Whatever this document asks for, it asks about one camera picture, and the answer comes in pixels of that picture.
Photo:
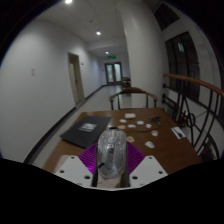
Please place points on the small white sticker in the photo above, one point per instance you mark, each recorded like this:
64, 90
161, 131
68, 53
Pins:
140, 122
131, 126
148, 126
123, 120

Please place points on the glass double door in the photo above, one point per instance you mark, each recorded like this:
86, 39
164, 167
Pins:
113, 73

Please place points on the white wall switch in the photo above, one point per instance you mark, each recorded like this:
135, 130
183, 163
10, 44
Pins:
33, 72

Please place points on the wooden armchair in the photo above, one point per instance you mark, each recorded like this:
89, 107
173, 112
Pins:
133, 90

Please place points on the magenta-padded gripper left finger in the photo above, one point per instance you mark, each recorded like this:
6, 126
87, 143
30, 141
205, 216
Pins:
76, 168

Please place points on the white card with black pen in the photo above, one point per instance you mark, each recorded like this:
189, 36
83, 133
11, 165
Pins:
178, 132

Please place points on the dark hallway chair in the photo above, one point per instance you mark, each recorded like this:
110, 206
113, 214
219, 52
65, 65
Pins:
126, 80

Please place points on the beige flat pad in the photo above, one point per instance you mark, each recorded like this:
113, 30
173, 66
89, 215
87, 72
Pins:
130, 115

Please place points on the black closed laptop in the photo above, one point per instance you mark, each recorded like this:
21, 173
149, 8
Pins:
85, 131

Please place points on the small pale orange sticker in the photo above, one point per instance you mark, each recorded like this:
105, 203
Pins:
122, 127

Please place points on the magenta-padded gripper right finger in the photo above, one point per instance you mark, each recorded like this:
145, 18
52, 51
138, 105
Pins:
146, 168

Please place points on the green exit sign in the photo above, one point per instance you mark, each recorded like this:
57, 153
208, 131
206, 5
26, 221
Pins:
111, 57

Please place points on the ceiling lights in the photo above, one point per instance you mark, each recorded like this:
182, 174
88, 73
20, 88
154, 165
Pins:
98, 33

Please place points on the white side door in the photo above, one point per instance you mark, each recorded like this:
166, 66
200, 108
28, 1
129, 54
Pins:
76, 80

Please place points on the small black box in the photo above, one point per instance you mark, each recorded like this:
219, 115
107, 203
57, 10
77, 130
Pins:
112, 127

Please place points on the red and white sticker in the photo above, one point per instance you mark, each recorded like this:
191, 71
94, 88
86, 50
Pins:
154, 133

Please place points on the orange round sticker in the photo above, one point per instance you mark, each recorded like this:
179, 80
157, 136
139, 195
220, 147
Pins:
130, 139

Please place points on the dark window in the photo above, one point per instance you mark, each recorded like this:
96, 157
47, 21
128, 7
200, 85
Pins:
183, 63

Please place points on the translucent grey computer mouse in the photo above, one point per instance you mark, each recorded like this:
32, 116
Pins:
112, 153

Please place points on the large white sticker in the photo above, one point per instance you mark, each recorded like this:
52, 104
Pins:
149, 144

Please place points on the black railing with wooden handrail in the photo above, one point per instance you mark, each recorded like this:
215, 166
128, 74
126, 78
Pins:
196, 81

